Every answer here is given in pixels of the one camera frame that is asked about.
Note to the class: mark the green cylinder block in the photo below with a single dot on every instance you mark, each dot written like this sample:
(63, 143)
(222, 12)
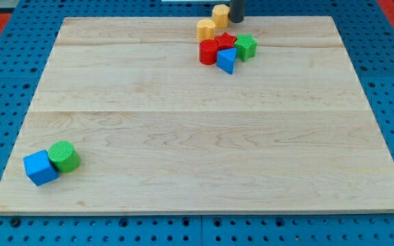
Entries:
(64, 156)

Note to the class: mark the red star block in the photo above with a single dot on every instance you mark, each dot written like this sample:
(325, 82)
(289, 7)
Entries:
(225, 41)

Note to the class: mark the green star block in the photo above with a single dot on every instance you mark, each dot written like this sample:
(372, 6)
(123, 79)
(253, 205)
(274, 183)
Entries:
(246, 47)

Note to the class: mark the blue cube block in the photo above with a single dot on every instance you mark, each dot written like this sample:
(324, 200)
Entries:
(39, 169)

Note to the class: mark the red cylinder block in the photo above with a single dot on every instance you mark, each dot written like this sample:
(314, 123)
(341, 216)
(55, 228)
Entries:
(208, 50)

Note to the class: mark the yellow heart block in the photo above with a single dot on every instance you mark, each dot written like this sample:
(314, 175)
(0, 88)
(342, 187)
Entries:
(205, 29)

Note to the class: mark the light wooden board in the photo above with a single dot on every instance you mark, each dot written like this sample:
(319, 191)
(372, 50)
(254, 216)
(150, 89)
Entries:
(158, 133)

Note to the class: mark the blue triangle block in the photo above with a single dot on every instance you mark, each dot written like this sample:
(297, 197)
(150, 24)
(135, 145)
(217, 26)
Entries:
(226, 59)

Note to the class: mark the yellow hexagon block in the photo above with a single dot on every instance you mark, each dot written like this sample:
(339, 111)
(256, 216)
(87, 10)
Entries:
(220, 15)

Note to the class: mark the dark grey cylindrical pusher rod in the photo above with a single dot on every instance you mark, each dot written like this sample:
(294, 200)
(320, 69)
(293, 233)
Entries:
(237, 11)

